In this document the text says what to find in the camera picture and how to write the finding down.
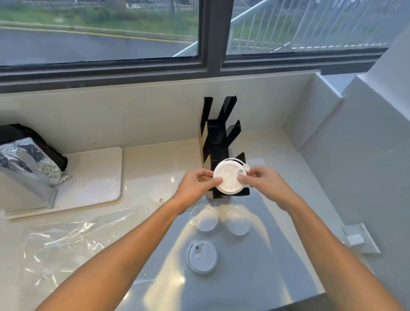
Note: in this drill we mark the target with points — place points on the person's left hand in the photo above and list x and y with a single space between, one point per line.
189 189

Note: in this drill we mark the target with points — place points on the person's right hand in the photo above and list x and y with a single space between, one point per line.
269 185

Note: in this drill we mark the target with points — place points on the person's left thumb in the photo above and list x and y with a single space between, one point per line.
212 182

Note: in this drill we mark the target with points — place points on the person's right thumb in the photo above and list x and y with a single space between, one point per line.
248 181

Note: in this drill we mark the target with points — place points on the person's left forearm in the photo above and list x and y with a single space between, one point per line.
115 259

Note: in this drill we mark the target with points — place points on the person's right forearm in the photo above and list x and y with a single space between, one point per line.
333 259

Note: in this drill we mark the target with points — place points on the black lid organizer rack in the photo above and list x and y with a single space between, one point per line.
221 134

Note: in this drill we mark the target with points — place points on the white tray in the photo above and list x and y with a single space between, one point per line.
93 179

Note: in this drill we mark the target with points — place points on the clear plastic bag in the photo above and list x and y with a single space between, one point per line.
80 243

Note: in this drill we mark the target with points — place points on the black bag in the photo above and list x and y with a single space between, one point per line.
38 141

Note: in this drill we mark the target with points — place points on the silver foil bag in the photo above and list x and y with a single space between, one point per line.
25 169

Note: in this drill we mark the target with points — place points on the dark window frame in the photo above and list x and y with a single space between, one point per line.
205 64

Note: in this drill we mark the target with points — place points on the white wall socket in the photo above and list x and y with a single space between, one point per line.
360 238

